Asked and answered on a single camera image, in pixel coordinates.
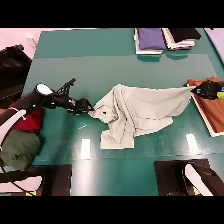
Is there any black garment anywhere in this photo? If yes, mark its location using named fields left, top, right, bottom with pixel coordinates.
left=0, top=44, right=33, bottom=110
left=168, top=27, right=202, bottom=44

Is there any orange garment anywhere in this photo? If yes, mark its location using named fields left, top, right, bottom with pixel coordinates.
left=187, top=76, right=224, bottom=134

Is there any black cable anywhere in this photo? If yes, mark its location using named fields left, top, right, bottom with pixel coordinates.
left=0, top=159, right=37, bottom=197

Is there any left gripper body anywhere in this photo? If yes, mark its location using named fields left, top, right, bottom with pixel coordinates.
left=67, top=97, right=95, bottom=115

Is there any dark green garment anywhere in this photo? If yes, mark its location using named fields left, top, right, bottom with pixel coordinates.
left=0, top=128, right=42, bottom=171

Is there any red garment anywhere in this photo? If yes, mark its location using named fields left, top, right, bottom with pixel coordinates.
left=9, top=102, right=45, bottom=135

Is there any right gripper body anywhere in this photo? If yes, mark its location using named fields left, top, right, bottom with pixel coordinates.
left=194, top=80, right=220, bottom=101

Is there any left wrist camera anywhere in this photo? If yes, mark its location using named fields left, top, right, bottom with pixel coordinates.
left=53, top=77, right=77, bottom=99

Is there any pale grey shirt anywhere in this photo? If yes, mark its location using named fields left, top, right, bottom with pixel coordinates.
left=87, top=83, right=196, bottom=150

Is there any purple garment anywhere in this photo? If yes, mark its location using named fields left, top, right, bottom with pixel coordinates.
left=137, top=27, right=167, bottom=51

